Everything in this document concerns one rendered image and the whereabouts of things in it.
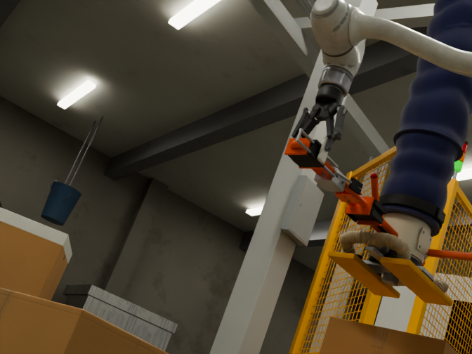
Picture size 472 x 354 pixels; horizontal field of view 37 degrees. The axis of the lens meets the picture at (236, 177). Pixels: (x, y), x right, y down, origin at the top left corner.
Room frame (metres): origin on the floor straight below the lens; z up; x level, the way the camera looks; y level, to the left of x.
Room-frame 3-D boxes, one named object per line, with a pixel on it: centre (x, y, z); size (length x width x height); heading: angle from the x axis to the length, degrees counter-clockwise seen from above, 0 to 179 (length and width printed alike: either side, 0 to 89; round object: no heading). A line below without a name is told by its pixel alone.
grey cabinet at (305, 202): (3.33, -0.37, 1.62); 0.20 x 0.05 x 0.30; 138
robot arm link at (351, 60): (1.76, -0.16, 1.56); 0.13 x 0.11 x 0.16; 151
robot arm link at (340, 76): (1.78, -0.17, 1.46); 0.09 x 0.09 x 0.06
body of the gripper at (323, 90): (1.78, -0.17, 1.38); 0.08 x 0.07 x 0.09; 44
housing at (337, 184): (1.87, -0.25, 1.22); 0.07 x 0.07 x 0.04; 45
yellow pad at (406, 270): (2.13, -0.65, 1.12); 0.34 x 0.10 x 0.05; 135
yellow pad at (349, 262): (2.26, -0.52, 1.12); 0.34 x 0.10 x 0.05; 135
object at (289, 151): (1.78, -0.15, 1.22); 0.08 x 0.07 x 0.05; 135
